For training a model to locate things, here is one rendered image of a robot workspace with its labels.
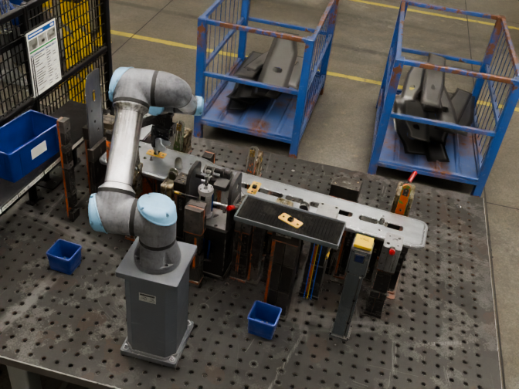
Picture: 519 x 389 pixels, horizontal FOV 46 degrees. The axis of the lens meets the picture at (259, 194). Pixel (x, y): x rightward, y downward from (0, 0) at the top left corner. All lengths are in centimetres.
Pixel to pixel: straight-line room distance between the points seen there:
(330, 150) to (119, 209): 304
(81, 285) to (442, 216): 171
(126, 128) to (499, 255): 283
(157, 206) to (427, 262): 138
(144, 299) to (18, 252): 82
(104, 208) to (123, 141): 22
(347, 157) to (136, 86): 292
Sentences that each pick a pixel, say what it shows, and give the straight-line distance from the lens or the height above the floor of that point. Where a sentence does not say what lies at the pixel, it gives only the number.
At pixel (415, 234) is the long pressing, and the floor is 100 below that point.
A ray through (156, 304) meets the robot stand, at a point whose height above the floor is 99.
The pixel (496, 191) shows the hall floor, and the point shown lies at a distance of 480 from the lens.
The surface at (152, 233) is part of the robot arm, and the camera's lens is 188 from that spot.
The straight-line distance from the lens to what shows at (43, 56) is 283.
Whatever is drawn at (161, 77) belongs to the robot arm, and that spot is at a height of 159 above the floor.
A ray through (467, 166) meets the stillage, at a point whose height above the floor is 16.
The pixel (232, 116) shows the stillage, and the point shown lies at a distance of 468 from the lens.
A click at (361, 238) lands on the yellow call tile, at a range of 211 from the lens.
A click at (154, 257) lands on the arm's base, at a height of 116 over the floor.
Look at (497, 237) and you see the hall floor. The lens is 434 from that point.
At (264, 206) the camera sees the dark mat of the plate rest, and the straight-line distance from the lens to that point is 217.
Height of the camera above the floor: 249
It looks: 37 degrees down
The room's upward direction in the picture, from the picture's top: 7 degrees clockwise
